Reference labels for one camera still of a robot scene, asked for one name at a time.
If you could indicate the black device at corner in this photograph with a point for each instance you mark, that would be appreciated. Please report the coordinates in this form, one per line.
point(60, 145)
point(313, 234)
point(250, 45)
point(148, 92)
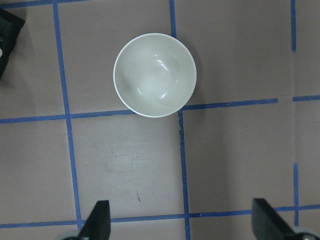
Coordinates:
point(10, 27)

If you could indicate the white ceramic bowl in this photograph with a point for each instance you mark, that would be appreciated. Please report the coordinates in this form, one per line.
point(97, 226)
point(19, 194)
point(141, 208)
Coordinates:
point(154, 75)

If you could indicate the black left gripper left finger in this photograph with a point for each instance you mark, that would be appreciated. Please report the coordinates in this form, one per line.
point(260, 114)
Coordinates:
point(98, 224)

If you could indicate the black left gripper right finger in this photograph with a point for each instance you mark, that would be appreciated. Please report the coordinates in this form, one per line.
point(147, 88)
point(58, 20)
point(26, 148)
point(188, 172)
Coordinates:
point(267, 224)

